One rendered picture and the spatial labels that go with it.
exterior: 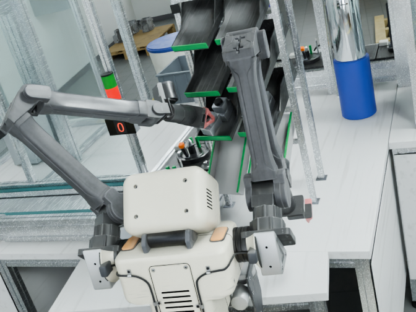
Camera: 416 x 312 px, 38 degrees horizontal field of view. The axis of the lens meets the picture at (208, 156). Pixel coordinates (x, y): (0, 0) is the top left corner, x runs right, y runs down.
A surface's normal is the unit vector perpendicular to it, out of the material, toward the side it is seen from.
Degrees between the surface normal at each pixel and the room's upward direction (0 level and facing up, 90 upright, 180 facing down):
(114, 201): 59
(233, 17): 25
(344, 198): 0
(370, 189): 0
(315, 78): 90
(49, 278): 90
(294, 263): 0
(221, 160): 45
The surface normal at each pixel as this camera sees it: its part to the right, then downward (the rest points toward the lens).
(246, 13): -0.42, -0.60
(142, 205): -0.30, -0.26
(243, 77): -0.22, 0.30
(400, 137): -0.24, -0.88
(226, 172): -0.51, -0.29
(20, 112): 0.53, -0.38
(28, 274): 0.92, -0.07
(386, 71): -0.32, 0.47
